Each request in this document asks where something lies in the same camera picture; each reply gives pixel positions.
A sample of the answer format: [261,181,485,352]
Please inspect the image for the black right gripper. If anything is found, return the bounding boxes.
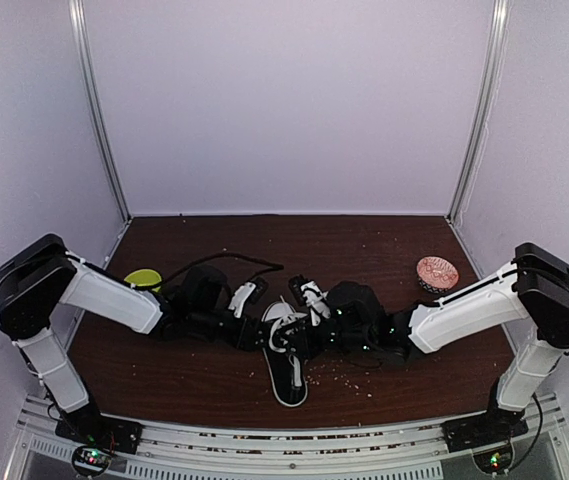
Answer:
[279,314,373,361]

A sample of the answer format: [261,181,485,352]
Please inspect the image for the black white canvas sneaker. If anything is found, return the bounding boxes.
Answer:
[261,300,308,408]

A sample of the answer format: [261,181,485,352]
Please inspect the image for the white shoelace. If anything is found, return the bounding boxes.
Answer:
[262,297,303,390]

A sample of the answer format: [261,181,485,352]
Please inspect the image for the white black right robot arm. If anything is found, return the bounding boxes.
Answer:
[272,243,569,442]

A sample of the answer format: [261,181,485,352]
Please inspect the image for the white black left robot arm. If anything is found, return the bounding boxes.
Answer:
[0,233,264,444]

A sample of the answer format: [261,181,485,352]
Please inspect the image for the green plastic bowl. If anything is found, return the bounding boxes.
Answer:
[124,268,163,290]

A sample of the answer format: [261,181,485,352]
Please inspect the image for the pink patterned bowl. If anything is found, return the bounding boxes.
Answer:
[416,256,460,294]

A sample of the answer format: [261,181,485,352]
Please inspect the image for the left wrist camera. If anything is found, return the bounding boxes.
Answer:
[228,277,268,318]

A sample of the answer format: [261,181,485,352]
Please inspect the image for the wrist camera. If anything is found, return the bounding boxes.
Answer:
[288,275,331,327]
[228,277,268,318]

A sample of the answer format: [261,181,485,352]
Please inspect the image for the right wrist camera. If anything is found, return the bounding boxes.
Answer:
[288,275,331,327]

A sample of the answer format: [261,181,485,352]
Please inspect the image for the black braided left cable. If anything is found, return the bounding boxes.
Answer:
[163,253,285,286]

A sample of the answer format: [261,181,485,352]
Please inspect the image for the aluminium front rail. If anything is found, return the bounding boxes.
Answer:
[0,395,569,479]

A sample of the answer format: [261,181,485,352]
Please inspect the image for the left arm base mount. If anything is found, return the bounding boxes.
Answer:
[55,417,143,478]

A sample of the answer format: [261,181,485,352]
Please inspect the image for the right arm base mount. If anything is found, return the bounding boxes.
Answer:
[441,414,529,476]

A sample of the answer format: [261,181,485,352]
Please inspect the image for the left aluminium frame post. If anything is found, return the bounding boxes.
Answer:
[68,0,132,223]

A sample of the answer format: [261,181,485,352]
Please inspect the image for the aluminium frame post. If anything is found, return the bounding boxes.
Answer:
[68,0,132,223]
[448,0,511,227]

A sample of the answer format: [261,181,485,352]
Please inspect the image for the right aluminium frame post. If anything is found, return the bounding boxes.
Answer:
[448,0,511,227]

